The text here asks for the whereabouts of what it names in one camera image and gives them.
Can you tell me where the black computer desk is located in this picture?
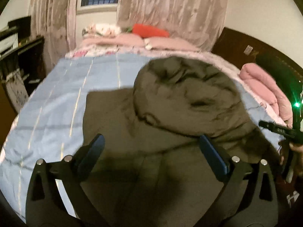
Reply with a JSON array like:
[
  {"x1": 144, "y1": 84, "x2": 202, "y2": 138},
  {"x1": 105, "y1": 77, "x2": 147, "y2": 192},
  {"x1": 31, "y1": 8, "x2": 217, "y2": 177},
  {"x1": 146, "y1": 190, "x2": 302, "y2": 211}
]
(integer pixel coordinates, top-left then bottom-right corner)
[{"x1": 0, "y1": 36, "x2": 47, "y2": 114}]

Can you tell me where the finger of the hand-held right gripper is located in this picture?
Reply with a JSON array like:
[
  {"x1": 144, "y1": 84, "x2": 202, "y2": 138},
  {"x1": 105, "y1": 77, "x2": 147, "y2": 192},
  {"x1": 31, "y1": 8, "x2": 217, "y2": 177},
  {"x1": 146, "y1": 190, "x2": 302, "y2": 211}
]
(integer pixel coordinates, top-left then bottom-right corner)
[{"x1": 259, "y1": 120, "x2": 303, "y2": 145}]

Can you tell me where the pink lace floral curtain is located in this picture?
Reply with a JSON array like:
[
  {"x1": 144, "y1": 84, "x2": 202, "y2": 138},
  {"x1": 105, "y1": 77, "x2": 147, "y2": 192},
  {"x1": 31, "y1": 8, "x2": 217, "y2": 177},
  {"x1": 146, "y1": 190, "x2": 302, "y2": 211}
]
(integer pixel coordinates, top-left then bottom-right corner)
[
  {"x1": 116, "y1": 0, "x2": 237, "y2": 52},
  {"x1": 30, "y1": 0, "x2": 81, "y2": 60}
]

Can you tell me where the white flower-print appliance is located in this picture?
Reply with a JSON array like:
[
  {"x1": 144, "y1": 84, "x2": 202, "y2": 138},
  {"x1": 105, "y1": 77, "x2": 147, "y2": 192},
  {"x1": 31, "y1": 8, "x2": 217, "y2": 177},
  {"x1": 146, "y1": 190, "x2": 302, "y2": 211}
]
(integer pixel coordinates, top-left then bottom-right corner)
[{"x1": 5, "y1": 75, "x2": 32, "y2": 111}]

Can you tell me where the white printer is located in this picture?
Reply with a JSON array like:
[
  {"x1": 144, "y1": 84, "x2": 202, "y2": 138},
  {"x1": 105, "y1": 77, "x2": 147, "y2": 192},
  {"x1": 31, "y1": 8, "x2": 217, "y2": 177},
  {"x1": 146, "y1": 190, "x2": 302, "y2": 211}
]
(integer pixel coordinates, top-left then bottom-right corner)
[{"x1": 0, "y1": 26, "x2": 20, "y2": 55}]

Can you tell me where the dark olive hooded jacket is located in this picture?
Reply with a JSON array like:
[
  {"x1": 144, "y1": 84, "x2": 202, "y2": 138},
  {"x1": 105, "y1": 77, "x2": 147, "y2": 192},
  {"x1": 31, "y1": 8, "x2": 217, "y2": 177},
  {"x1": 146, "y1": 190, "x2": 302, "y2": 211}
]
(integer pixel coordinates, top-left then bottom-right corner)
[{"x1": 80, "y1": 55, "x2": 284, "y2": 227}]

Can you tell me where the pink folded quilt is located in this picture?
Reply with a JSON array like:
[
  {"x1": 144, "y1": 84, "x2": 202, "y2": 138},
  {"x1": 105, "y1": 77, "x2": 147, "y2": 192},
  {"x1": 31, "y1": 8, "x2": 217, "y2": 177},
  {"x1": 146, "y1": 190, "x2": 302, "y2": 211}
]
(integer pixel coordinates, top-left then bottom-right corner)
[{"x1": 239, "y1": 63, "x2": 294, "y2": 127}]

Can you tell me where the dark green cloth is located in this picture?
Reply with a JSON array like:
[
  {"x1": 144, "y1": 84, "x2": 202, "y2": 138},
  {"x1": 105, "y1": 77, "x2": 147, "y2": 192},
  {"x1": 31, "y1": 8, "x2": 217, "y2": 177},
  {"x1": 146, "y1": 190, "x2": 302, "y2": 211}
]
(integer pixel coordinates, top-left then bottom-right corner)
[{"x1": 255, "y1": 53, "x2": 303, "y2": 105}]

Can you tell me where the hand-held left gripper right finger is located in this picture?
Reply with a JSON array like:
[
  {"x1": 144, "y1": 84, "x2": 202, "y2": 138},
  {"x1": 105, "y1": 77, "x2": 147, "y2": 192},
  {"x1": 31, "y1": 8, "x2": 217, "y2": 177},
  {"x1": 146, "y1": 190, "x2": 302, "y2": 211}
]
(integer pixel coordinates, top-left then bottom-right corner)
[{"x1": 199, "y1": 134, "x2": 278, "y2": 227}]

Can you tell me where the red carrot plush toy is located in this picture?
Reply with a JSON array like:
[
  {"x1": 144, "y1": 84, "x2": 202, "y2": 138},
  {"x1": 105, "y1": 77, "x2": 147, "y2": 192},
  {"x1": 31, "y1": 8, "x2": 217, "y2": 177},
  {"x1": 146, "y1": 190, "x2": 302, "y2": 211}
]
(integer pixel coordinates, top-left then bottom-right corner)
[{"x1": 127, "y1": 24, "x2": 170, "y2": 39}]

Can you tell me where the person's right hand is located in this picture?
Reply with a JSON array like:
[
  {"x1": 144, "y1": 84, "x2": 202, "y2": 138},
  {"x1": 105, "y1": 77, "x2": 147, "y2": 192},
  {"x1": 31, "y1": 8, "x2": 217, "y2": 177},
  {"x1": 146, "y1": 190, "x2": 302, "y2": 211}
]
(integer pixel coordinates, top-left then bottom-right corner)
[{"x1": 289, "y1": 143, "x2": 303, "y2": 162}]

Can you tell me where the dark wooden headboard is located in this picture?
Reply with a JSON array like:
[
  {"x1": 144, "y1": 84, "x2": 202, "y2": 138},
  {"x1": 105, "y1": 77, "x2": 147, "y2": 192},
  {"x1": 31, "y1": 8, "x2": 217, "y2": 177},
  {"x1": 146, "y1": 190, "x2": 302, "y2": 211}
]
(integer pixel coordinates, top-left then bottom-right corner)
[{"x1": 211, "y1": 27, "x2": 303, "y2": 95}]

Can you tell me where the white pink cartoon print pillow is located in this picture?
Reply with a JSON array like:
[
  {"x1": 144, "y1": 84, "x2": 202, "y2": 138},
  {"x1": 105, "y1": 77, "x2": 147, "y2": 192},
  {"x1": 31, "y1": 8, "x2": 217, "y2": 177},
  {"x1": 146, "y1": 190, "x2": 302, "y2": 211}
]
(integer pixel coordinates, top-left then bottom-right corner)
[{"x1": 82, "y1": 22, "x2": 122, "y2": 38}]

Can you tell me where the black computer monitor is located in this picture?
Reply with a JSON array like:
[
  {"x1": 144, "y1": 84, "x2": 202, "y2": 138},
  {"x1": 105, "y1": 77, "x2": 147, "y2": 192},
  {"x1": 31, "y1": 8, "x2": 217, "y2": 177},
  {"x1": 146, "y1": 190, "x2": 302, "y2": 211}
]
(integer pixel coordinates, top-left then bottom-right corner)
[{"x1": 8, "y1": 16, "x2": 32, "y2": 35}]

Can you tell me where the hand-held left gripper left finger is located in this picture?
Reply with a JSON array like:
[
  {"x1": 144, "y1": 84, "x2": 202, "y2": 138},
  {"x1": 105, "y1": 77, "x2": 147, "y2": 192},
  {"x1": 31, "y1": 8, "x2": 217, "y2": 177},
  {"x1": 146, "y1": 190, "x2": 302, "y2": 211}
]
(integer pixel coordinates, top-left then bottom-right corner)
[{"x1": 26, "y1": 134, "x2": 106, "y2": 227}]

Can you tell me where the bed with blue sheet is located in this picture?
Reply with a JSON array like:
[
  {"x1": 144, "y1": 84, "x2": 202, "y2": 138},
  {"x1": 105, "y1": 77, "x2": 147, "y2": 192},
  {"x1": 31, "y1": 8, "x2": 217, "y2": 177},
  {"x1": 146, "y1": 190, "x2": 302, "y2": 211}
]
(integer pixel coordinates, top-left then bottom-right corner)
[{"x1": 0, "y1": 52, "x2": 282, "y2": 221}]

